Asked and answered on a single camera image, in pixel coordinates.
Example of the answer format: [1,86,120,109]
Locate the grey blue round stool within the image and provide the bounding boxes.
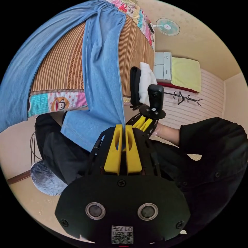
[29,130,68,196]

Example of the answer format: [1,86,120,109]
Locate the bed with striped woven mat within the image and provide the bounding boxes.
[27,0,157,118]

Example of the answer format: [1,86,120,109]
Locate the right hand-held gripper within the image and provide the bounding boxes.
[125,104,166,138]

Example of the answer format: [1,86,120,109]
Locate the person's right hand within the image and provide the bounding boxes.
[149,123,181,146]

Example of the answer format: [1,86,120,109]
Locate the blue jeans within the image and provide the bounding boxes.
[0,0,127,153]

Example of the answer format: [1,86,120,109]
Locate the grey cupboard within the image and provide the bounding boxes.
[153,52,173,81]

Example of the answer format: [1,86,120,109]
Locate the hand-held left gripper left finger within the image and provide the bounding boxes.
[104,124,123,176]

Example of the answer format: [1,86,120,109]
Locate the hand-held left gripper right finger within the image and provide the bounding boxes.
[125,125,143,175]

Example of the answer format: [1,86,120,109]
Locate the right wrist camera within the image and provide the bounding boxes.
[147,84,164,115]

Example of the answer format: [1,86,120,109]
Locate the red folded blanket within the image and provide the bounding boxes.
[157,81,198,95]

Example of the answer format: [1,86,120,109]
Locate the black coat rack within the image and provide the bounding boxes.
[164,90,203,107]

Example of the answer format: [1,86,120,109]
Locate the white wall fan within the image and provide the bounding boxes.
[148,18,180,36]

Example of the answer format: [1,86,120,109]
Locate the yellow folded blanket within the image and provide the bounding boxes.
[171,56,202,93]

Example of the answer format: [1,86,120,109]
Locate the pile of clothes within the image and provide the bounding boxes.
[129,62,158,106]

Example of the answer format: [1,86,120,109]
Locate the person's body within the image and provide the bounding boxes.
[34,114,248,240]

